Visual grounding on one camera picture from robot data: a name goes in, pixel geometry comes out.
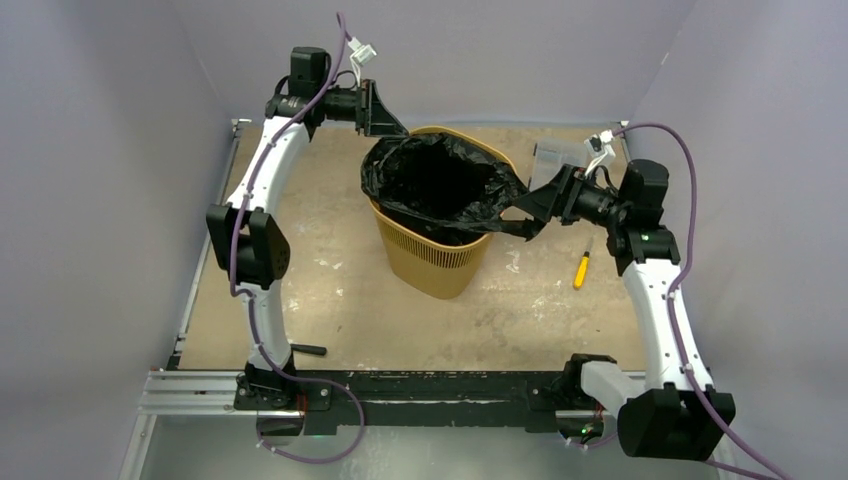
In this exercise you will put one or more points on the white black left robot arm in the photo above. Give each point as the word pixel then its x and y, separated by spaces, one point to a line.
pixel 248 244

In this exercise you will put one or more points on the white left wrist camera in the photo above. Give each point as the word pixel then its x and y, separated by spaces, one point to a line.
pixel 361 54

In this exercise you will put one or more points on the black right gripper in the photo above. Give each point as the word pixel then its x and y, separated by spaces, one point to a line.
pixel 560 198

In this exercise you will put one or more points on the black handled hammer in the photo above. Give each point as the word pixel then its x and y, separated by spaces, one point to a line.
pixel 313 350

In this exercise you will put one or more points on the yellow handled screwdriver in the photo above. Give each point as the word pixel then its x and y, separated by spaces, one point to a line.
pixel 583 266

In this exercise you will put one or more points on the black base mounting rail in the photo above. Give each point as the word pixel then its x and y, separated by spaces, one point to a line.
pixel 326 400

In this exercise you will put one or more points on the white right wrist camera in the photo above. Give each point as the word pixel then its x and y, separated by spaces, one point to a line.
pixel 601 152

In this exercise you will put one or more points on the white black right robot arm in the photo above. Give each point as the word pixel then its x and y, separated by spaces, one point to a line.
pixel 676 412

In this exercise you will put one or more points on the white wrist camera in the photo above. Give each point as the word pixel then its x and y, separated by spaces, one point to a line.
pixel 601 152
pixel 361 54

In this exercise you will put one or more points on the aluminium frame rail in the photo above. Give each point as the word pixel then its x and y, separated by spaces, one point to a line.
pixel 189 393

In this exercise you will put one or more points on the yellow plastic trash bin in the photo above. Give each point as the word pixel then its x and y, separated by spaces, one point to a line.
pixel 437 270

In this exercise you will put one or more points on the black plastic trash bag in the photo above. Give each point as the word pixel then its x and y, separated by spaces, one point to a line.
pixel 444 188

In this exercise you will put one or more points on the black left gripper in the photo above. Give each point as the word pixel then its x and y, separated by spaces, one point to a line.
pixel 376 121

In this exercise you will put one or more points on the clear plastic screw box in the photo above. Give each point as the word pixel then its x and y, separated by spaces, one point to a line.
pixel 550 155

